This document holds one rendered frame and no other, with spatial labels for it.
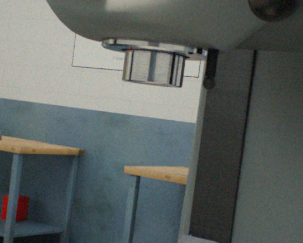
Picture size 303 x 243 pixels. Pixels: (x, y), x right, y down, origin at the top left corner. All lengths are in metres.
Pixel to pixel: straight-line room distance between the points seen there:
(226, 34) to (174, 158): 4.89
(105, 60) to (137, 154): 0.81
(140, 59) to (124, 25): 0.05
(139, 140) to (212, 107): 4.63
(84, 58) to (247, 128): 5.06
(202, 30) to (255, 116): 0.44
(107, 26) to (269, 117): 0.45
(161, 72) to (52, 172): 5.55
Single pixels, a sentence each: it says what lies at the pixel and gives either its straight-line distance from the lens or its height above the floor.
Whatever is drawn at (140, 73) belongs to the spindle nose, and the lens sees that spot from 0.55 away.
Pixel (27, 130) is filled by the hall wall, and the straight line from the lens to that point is 6.28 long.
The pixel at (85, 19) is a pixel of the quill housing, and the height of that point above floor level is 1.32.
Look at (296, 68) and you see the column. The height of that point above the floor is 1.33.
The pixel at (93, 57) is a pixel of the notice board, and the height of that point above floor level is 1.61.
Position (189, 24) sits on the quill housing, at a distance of 0.50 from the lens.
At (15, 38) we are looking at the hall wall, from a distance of 6.49.
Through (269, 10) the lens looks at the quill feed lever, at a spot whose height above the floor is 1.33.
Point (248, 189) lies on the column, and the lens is 0.94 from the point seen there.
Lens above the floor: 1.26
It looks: 3 degrees down
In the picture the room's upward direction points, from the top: 7 degrees clockwise
